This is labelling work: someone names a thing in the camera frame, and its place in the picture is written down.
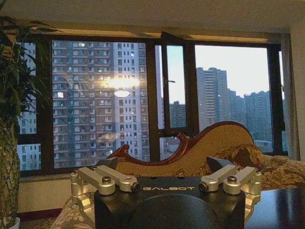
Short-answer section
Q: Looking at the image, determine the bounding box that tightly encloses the pale curtain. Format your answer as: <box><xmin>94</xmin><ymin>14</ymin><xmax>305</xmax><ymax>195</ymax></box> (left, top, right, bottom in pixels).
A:
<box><xmin>280</xmin><ymin>33</ymin><xmax>301</xmax><ymax>161</ymax></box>

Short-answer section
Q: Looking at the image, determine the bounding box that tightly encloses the dark framed window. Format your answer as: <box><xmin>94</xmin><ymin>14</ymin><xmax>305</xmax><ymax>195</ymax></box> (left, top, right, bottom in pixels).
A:
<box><xmin>17</xmin><ymin>32</ymin><xmax>288</xmax><ymax>177</ymax></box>

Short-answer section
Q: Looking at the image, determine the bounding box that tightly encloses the tall green potted plant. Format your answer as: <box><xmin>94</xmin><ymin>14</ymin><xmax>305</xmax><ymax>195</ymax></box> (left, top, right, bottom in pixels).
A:
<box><xmin>0</xmin><ymin>16</ymin><xmax>59</xmax><ymax>222</ymax></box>

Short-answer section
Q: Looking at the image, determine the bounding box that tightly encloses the white plant pot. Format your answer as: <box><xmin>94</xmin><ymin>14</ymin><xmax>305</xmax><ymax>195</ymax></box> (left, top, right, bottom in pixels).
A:
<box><xmin>8</xmin><ymin>216</ymin><xmax>21</xmax><ymax>229</ymax></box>

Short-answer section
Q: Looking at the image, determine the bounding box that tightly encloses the wood trimmed curved sofa back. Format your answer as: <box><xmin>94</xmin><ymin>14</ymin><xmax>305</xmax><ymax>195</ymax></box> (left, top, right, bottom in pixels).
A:
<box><xmin>106</xmin><ymin>121</ymin><xmax>256</xmax><ymax>177</ymax></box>

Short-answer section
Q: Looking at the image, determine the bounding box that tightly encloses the open window sash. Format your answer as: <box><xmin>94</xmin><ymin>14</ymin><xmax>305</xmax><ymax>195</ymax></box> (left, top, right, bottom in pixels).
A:
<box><xmin>161</xmin><ymin>31</ymin><xmax>200</xmax><ymax>135</ymax></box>

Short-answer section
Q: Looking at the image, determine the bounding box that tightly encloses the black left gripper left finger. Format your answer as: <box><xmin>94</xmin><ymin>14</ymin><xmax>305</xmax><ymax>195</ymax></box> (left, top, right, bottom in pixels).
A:
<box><xmin>71</xmin><ymin>156</ymin><xmax>141</xmax><ymax>224</ymax></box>

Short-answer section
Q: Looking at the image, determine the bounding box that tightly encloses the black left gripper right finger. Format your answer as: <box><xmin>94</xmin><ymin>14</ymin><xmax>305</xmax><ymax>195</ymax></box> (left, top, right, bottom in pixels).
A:
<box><xmin>198</xmin><ymin>156</ymin><xmax>263</xmax><ymax>224</ymax></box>

